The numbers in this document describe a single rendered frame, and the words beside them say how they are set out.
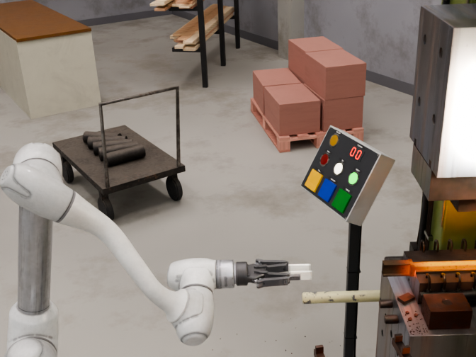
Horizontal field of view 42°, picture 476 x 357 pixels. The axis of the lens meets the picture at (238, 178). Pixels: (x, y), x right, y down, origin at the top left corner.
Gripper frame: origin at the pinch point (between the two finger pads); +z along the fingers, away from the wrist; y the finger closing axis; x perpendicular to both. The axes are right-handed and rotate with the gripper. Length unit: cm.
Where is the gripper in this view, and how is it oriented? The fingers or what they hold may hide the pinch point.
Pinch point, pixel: (300, 271)
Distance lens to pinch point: 195.8
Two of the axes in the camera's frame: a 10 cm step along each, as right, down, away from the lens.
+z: 10.0, -0.3, -0.2
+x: -0.4, -9.0, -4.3
